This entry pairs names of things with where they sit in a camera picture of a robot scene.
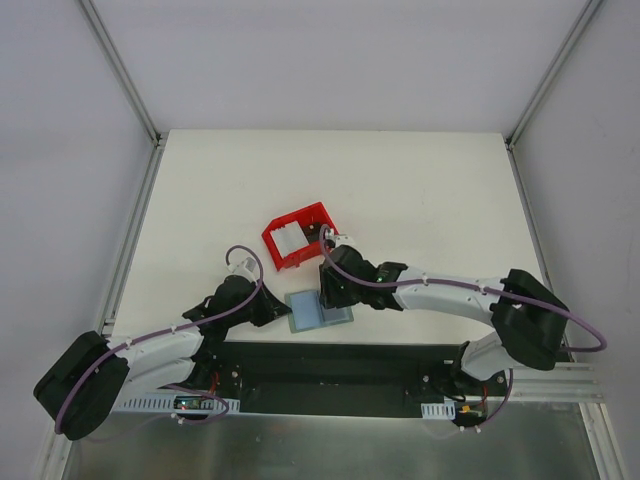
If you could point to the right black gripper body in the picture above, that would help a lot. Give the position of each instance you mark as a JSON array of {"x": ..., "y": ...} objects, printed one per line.
[{"x": 331, "y": 293}]

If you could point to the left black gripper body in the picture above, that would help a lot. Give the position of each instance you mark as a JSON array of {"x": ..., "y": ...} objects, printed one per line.
[{"x": 267, "y": 305}]

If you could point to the green leather card holder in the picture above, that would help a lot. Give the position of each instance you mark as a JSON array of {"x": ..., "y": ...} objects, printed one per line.
[{"x": 307, "y": 312}]

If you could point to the red plastic card bin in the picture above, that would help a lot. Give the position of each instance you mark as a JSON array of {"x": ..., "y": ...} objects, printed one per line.
[{"x": 315, "y": 212}]

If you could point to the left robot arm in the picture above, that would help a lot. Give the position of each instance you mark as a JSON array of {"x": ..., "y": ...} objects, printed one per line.
[{"x": 94, "y": 375}]

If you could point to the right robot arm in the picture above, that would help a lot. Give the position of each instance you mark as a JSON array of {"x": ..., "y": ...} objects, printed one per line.
[{"x": 526, "y": 318}]

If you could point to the dark cards in bin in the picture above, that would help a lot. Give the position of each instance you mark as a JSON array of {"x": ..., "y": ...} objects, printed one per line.
[{"x": 312, "y": 232}]

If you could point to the white cards stack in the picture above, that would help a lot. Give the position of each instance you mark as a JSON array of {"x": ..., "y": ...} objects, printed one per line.
[{"x": 288, "y": 239}]

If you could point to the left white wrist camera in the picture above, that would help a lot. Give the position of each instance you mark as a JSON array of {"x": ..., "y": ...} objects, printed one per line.
[{"x": 249, "y": 263}]

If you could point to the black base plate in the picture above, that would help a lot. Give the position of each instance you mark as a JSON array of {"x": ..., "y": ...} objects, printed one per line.
[{"x": 361, "y": 380}]

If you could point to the left white cable duct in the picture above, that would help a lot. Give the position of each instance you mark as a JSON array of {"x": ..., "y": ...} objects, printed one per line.
[{"x": 178, "y": 403}]

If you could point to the white cable duct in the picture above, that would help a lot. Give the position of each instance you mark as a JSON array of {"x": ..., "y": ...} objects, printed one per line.
[
  {"x": 438, "y": 411},
  {"x": 178, "y": 403}
]

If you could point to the right white cable duct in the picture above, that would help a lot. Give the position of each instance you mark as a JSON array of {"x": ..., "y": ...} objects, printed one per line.
[{"x": 438, "y": 411}]

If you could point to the left aluminium frame rail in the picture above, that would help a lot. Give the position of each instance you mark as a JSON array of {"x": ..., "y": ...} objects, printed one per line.
[{"x": 147, "y": 166}]

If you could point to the aluminium frame rail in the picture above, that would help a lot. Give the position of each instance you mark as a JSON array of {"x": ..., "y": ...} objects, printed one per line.
[
  {"x": 147, "y": 166},
  {"x": 575, "y": 155}
]

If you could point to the right aluminium frame rail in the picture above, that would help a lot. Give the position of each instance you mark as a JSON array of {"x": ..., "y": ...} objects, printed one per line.
[{"x": 575, "y": 155}]

